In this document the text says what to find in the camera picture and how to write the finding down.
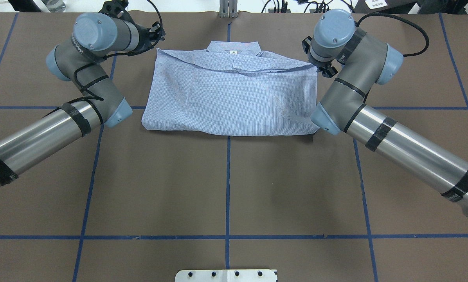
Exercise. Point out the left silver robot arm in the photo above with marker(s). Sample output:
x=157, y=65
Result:
x=95, y=38

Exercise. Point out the clear water bottle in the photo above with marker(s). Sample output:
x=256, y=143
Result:
x=55, y=6

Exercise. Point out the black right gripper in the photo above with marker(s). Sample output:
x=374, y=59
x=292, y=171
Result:
x=323, y=66

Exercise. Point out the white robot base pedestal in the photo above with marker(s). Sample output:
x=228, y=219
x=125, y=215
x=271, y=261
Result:
x=227, y=275

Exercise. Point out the blue striped button-up shirt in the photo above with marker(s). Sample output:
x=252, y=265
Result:
x=231, y=89

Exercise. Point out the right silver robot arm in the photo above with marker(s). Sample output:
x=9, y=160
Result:
x=412, y=109

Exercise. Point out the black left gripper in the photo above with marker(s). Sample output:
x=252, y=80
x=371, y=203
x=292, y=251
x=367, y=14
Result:
x=140, y=34

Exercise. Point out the aluminium frame post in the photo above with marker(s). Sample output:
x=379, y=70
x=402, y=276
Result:
x=228, y=9

